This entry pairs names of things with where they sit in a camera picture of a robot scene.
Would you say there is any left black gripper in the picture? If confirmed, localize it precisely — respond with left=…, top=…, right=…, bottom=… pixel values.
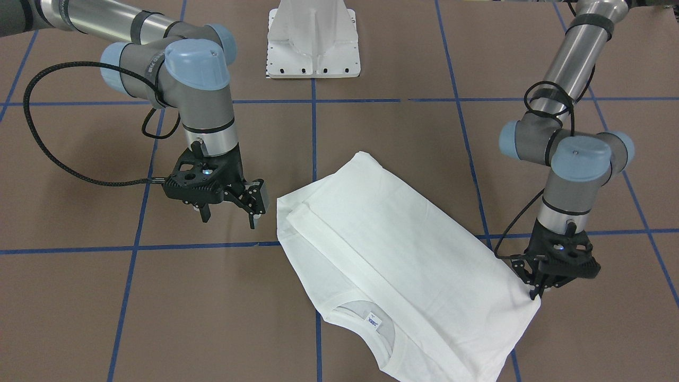
left=511, top=220, right=601, bottom=300

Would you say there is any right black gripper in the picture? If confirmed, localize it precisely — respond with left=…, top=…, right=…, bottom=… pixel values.
left=162, top=144, right=265, bottom=230

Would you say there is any white long-sleeve printed shirt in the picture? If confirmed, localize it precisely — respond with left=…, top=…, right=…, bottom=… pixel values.
left=276, top=152, right=541, bottom=381

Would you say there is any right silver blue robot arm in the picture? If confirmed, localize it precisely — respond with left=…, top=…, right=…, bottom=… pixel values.
left=2, top=1, right=269, bottom=228

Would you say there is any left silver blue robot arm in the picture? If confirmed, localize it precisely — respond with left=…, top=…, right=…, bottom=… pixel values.
left=499, top=1, right=637, bottom=300

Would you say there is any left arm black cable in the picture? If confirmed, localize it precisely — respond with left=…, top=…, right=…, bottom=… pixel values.
left=493, top=53, right=597, bottom=261

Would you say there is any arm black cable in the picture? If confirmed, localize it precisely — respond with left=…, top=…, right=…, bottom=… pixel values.
left=22, top=62, right=182, bottom=187
left=493, top=53, right=597, bottom=261

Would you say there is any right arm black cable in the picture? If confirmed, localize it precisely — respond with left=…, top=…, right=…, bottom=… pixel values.
left=22, top=62, right=182, bottom=187

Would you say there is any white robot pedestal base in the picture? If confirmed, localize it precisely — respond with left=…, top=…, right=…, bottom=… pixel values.
left=265, top=1, right=361, bottom=79

